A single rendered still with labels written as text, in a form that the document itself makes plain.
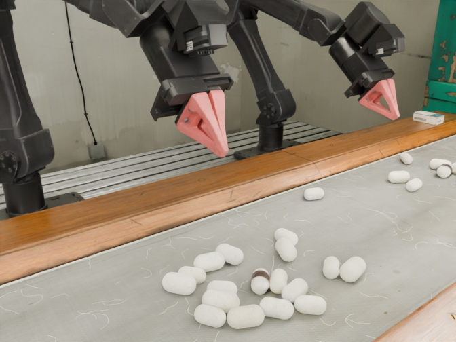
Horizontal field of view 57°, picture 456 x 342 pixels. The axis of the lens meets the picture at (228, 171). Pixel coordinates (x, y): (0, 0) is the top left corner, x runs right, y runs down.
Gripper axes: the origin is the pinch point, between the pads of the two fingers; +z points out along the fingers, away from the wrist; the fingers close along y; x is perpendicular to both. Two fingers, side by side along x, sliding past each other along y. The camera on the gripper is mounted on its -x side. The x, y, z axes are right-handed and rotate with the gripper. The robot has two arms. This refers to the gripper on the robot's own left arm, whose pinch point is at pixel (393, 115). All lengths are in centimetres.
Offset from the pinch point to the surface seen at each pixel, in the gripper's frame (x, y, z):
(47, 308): 2, -70, 10
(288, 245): -5.4, -45.1, 15.7
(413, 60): 43, 117, -46
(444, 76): 3.3, 37.5, -9.1
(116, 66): 132, 24, -137
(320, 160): 5.5, -19.6, 2.5
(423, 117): 6.3, 20.8, -0.6
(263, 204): 4.8, -36.9, 7.0
